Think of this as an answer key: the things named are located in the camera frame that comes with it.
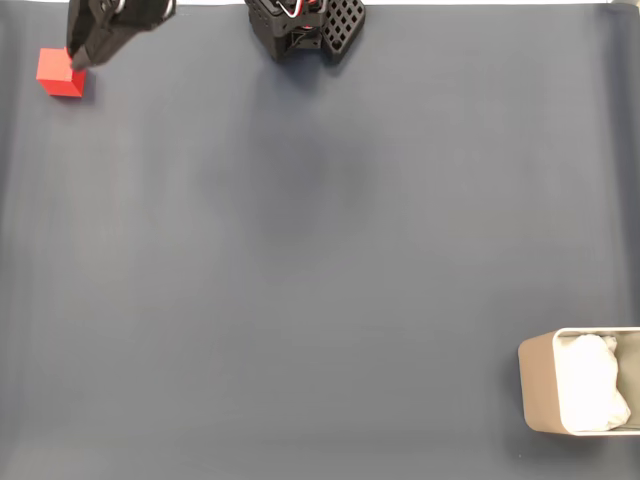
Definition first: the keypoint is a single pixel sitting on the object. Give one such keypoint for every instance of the dark grey table mat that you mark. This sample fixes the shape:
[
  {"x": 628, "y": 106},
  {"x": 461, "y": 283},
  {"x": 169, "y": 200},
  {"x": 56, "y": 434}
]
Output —
[{"x": 300, "y": 275}]

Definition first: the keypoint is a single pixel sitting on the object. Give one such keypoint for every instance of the red cube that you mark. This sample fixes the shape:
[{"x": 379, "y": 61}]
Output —
[{"x": 55, "y": 82}]

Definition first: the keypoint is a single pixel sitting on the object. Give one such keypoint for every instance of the beige metal box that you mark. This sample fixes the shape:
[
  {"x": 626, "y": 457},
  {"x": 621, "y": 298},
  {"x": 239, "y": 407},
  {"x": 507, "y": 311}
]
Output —
[{"x": 537, "y": 385}]

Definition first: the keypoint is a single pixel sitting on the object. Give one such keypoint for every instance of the white crumpled paper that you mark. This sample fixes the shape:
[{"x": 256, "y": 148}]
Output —
[{"x": 590, "y": 385}]

